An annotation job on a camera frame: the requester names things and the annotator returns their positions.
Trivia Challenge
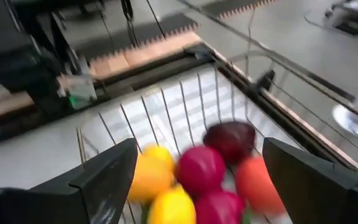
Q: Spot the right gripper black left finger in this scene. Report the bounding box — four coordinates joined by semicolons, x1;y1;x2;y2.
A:
0;138;139;224

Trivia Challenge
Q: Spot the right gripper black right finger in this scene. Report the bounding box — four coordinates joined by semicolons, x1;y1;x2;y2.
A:
262;138;358;224

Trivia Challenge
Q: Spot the orange red peach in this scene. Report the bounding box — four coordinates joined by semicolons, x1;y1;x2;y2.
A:
235;155;287;215

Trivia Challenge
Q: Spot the yellow orange round fruit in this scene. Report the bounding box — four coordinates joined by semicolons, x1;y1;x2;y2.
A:
127;154;176;203

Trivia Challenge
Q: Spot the red round fruit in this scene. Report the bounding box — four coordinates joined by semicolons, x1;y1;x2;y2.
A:
194;190;247;224

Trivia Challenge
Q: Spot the dark red plum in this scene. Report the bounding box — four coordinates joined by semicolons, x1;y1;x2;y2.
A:
203;121;257;165

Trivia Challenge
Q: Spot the green yellow round fruit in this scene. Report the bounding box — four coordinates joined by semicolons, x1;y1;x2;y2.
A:
147;185;197;224

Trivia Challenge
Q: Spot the red apple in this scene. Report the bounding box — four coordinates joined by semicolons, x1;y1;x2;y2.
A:
174;145;227;198

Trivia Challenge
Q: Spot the black table edge clamp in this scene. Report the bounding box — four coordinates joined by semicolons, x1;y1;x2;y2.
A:
255;69;277;93

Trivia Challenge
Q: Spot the black foam floor mat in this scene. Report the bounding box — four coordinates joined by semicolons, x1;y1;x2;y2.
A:
59;12;200;63

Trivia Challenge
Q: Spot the black wire basket left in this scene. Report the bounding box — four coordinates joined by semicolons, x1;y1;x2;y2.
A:
75;49;358;224

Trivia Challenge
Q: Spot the black hanging cable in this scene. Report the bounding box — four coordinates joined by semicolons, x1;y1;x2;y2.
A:
119;0;136;49

